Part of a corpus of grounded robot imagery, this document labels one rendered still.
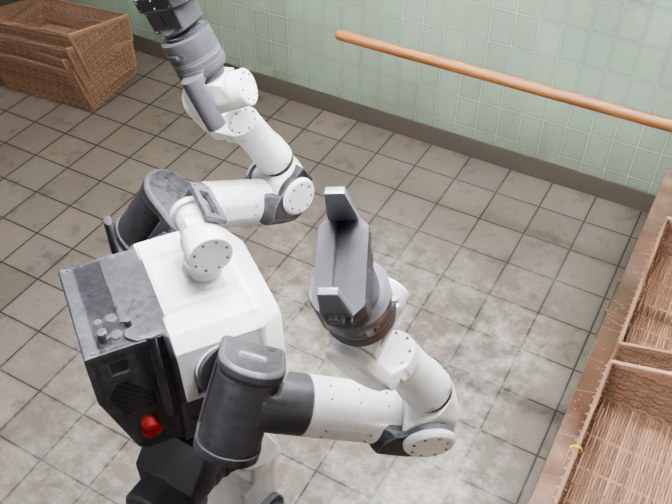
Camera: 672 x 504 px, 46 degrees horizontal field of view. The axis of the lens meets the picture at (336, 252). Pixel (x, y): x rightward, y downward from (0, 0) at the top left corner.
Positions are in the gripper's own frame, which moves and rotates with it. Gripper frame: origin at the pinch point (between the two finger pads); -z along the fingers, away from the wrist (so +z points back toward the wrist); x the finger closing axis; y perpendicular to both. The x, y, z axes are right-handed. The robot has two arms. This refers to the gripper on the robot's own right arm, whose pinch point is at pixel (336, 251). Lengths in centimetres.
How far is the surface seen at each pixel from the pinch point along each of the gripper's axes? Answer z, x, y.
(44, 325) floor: 190, 56, -147
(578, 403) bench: 137, 18, 39
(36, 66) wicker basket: 215, 197, -196
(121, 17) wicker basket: 222, 230, -161
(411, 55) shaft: 99, 101, -3
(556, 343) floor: 218, 60, 43
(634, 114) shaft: 96, 78, 51
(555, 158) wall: 244, 154, 49
